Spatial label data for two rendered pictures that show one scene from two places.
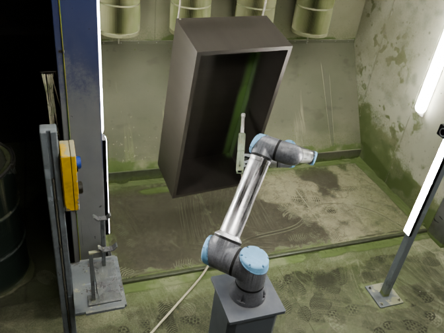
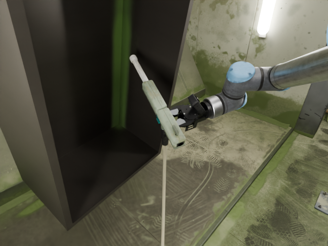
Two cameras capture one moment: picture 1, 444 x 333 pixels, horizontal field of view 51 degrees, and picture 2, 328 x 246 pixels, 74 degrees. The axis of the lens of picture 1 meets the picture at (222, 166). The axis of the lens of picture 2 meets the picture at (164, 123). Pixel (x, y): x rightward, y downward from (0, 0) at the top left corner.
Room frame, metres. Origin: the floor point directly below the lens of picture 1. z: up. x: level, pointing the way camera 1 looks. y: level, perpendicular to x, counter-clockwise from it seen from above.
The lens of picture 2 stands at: (1.99, 0.17, 1.29)
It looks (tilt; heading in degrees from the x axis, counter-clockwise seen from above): 32 degrees down; 336
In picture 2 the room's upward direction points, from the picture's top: straight up
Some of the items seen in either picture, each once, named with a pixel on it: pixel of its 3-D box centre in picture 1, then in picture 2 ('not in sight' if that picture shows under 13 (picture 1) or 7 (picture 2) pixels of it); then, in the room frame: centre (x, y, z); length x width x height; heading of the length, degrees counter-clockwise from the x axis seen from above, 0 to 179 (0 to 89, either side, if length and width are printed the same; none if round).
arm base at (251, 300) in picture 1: (248, 286); not in sight; (1.68, -0.22, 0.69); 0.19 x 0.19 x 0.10
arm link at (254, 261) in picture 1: (250, 267); not in sight; (1.68, -0.21, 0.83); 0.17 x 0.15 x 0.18; 68
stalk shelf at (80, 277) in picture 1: (97, 283); not in sight; (1.49, 0.51, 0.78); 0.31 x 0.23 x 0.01; 23
